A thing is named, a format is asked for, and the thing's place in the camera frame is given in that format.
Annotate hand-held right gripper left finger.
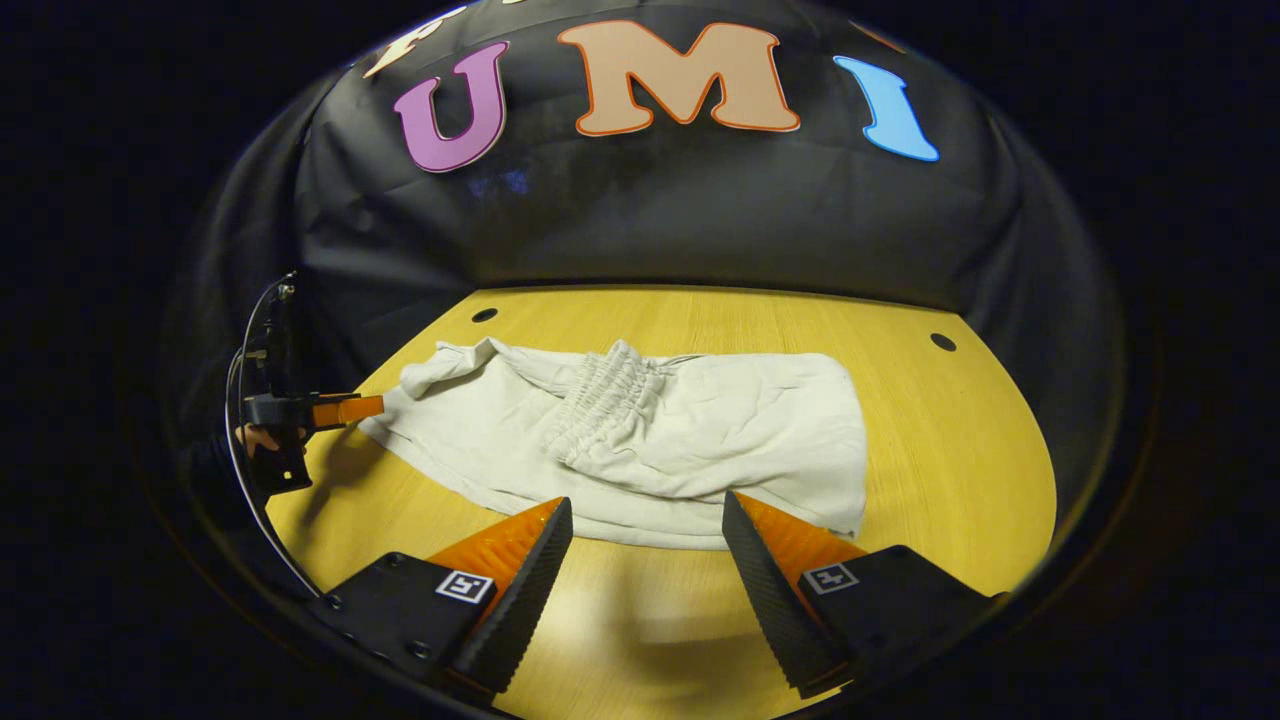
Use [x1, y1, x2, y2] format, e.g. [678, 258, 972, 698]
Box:
[305, 497, 575, 698]

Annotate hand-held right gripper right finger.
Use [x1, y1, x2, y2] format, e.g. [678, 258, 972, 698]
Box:
[721, 490, 1006, 699]

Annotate cream white jeans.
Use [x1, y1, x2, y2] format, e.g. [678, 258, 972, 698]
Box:
[358, 338, 869, 551]

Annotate black backdrop cloth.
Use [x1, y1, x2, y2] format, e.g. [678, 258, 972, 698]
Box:
[165, 0, 1126, 521]

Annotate thin grey gripper cable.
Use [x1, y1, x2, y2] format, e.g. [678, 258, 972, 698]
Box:
[225, 278, 321, 599]

